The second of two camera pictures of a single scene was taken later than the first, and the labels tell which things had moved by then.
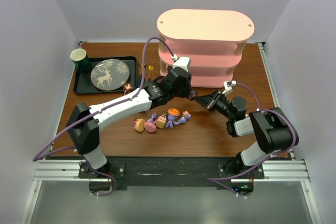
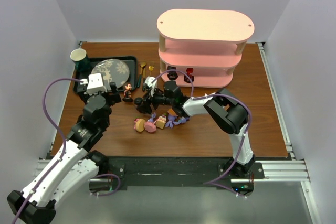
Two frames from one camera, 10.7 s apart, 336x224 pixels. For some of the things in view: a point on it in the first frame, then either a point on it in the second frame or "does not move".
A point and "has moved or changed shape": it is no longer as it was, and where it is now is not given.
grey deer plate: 109,74 does not move
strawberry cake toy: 160,122 does not move
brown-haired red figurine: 127,88 does not move
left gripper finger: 190,76 -> 114,96
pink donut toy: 139,124 does not move
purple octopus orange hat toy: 172,113 does not move
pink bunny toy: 150,126 does not move
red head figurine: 192,94 has moved or changed shape
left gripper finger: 183,92 -> 84,96
